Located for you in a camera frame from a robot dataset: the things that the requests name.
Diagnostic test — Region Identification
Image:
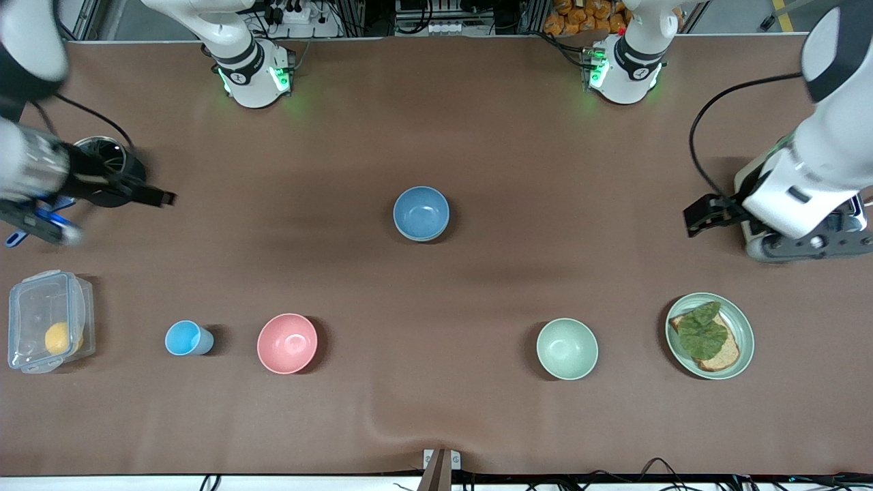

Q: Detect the blue bowl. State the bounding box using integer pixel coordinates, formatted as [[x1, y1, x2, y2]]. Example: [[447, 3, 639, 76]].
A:
[[393, 185, 451, 240]]

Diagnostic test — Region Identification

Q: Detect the pale green bowl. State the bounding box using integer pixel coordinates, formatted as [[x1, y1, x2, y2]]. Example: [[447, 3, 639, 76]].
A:
[[395, 222, 450, 243], [536, 318, 599, 381]]

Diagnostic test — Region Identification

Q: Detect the light blue cup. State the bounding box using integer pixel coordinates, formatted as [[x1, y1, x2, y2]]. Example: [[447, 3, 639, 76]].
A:
[[164, 320, 215, 357]]

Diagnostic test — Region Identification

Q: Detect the pale green plate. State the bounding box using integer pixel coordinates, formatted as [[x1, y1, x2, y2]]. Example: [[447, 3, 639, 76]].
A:
[[665, 293, 756, 381]]

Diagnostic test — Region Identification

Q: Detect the beige and chrome toaster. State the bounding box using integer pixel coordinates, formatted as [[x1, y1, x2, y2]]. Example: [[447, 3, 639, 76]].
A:
[[735, 151, 869, 261]]

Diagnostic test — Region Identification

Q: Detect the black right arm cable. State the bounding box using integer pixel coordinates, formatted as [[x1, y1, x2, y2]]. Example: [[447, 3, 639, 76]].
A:
[[53, 92, 135, 149]]

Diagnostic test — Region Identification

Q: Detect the brown bread slice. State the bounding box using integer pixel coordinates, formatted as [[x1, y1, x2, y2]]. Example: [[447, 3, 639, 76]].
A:
[[668, 310, 741, 372]]

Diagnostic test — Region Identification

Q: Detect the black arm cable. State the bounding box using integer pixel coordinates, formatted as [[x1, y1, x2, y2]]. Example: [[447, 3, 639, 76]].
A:
[[688, 72, 807, 200], [53, 92, 135, 149]]

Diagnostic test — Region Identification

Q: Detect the green lettuce leaf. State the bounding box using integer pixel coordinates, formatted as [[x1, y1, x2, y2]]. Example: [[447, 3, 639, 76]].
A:
[[677, 301, 730, 361]]

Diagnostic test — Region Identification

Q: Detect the metal table edge bracket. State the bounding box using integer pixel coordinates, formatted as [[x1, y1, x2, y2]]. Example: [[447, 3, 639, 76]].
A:
[[417, 448, 462, 491]]

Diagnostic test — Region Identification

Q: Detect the yellow lemon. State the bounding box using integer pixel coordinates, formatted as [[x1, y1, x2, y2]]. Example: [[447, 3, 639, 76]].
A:
[[44, 321, 85, 356]]

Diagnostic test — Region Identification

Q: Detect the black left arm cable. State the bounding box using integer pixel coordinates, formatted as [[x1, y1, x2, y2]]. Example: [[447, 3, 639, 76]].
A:
[[688, 72, 807, 200]]

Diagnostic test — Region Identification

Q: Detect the bag of orange buns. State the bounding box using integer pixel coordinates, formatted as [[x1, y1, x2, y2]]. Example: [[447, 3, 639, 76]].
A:
[[543, 0, 684, 37]]

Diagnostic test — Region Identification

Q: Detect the pink bowl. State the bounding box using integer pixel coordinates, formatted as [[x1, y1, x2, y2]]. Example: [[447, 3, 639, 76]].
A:
[[257, 313, 319, 375]]

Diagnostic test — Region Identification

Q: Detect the black saucepan with blue handle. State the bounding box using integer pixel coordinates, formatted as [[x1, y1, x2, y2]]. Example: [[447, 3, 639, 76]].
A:
[[5, 135, 147, 248]]

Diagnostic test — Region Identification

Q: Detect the clear plastic lidded container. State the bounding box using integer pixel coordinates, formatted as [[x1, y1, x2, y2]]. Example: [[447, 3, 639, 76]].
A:
[[8, 270, 96, 374]]

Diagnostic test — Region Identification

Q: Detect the black looped floor cable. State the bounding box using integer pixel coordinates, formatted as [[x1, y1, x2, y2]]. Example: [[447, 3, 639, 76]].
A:
[[587, 458, 691, 491]]

